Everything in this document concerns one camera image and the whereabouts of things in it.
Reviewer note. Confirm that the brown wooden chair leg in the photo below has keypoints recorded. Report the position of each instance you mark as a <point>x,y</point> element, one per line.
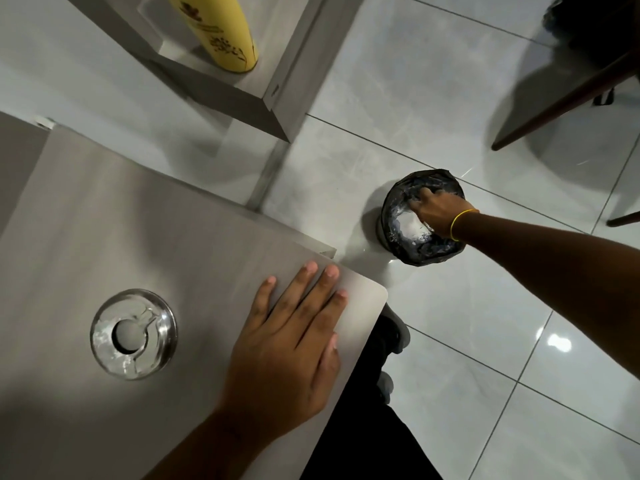
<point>625,218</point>
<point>560,102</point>

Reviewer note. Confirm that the person's right fingers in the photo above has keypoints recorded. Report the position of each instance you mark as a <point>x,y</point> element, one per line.
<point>431,197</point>

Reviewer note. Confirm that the person's left thumb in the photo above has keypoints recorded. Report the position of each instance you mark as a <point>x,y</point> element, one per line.
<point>332,352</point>

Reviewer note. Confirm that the person's right hand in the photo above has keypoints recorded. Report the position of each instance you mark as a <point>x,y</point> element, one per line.
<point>439,212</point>

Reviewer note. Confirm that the small white bracket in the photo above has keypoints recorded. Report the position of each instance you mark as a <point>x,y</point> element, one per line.
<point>45,122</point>

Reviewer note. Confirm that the person's left forearm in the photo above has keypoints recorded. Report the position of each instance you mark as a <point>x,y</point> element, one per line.
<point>220,454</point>

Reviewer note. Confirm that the yellow wristband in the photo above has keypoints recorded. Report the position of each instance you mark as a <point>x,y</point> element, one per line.
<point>457,222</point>

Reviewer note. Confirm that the round glass ashtray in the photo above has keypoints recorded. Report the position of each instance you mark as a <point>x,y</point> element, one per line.
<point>133,333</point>

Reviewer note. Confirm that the black trash bag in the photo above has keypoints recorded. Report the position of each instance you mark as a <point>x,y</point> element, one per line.
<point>400,194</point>

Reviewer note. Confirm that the person's left little finger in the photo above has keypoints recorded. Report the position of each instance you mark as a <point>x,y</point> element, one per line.
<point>265,299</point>

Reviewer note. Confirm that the white crumpled tissue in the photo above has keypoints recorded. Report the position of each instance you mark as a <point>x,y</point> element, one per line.
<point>412,228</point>

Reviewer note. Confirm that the person's left middle finger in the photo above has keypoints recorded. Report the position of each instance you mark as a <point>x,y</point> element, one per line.
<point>324,290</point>

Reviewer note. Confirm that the person's right forearm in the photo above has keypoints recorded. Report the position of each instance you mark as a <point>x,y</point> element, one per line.
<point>560,274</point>

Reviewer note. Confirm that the person's dark shoe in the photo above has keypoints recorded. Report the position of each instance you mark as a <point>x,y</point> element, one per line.
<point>386,388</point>
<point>395,329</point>

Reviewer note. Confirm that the person's left hand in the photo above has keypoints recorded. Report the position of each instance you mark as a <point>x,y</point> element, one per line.
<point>282,354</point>

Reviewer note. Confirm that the gray trash bin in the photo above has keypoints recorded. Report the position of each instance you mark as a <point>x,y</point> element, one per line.
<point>381,229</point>

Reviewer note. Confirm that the yellow floral spray can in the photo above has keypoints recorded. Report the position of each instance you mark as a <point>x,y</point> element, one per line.
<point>220,29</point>

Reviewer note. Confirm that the gray shelf unit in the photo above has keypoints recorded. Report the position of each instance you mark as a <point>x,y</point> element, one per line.
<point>300,44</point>

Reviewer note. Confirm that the dark chair seat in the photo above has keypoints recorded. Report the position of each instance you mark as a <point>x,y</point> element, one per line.
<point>595,24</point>

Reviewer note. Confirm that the person's black trousers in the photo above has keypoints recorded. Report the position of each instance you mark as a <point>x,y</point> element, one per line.
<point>360,434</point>

